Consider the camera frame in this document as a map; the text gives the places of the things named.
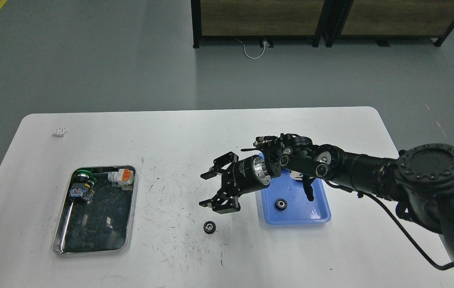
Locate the silver metal tray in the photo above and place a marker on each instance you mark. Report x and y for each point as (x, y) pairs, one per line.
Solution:
(105, 225)

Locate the blue plastic tray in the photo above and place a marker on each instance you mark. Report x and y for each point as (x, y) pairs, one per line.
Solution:
(300, 211)

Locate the black gear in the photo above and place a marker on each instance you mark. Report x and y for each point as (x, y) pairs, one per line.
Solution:
(209, 227)
(281, 204)

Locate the white orange connector block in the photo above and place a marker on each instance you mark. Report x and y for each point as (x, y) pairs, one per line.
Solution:
(122, 178)

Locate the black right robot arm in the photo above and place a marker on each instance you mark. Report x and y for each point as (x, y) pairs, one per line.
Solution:
(417, 186)

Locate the wooden cabinet right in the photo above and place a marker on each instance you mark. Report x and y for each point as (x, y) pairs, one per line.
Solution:
(382, 20)

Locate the wooden cabinet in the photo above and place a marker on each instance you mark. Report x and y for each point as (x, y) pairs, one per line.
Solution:
(259, 19)
(382, 20)

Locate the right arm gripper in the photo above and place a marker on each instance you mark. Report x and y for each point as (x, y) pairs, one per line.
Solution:
(238, 178)

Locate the small white plastic part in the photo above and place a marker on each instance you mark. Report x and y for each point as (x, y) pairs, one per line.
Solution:
(60, 132)

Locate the wooden cabinet left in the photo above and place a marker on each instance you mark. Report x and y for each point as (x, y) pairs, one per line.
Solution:
(259, 19)

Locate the green push button switch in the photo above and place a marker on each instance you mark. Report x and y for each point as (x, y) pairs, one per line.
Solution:
(82, 187)

